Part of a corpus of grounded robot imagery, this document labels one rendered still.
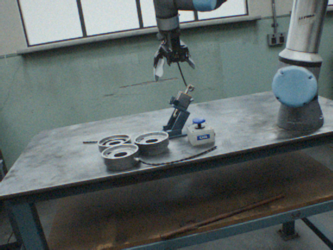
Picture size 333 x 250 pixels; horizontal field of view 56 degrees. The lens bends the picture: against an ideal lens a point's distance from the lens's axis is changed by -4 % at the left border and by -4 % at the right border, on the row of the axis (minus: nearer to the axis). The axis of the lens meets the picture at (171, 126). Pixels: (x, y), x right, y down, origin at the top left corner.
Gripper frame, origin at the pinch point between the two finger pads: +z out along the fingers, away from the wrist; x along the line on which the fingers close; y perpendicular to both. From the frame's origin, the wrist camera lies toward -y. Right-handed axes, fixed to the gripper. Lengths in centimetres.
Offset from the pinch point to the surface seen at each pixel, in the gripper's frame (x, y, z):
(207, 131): -2.2, 30.2, 2.3
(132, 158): -26.3, 32.9, -1.4
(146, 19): 30, -140, 39
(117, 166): -30.8, 32.9, -0.5
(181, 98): -3.1, 13.2, 0.8
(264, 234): 30, 24, 103
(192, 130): -5.8, 27.3, 2.5
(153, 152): -19.5, 29.2, 3.4
